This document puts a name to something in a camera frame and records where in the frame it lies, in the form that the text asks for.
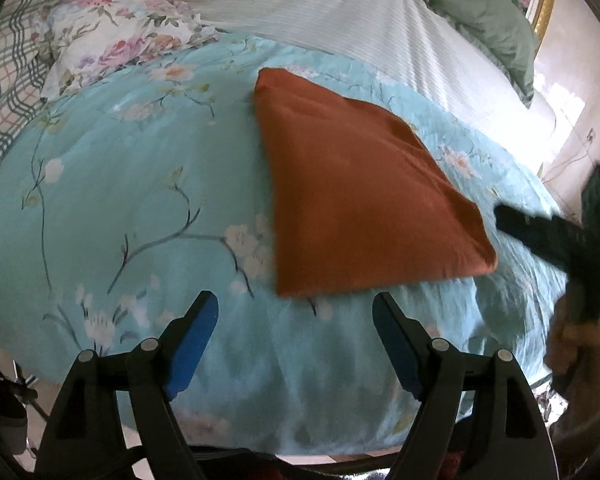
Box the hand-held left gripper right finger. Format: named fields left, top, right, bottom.
left=372, top=291, right=561, bottom=480

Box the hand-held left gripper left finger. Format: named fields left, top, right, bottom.
left=34, top=290, right=221, bottom=480

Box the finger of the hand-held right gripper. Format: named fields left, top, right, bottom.
left=494, top=203, right=584, bottom=267

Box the orange knit sweater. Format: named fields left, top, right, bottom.
left=253, top=67, right=499, bottom=297

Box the person's right hand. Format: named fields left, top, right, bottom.
left=544, top=294, right=600, bottom=432

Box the light blue floral blanket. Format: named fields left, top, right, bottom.
left=0, top=32, right=572, bottom=455

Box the green pillow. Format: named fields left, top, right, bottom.
left=384, top=0, right=539, bottom=107

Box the gold framed picture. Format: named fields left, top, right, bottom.
left=460, top=0, right=561, bottom=42

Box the white striped quilt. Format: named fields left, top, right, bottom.
left=172, top=0, right=557, bottom=162

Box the pink floral pillow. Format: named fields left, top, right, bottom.
left=30, top=0, right=222, bottom=99

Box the plaid bed sheet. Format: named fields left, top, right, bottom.
left=0, top=0, right=172, bottom=192

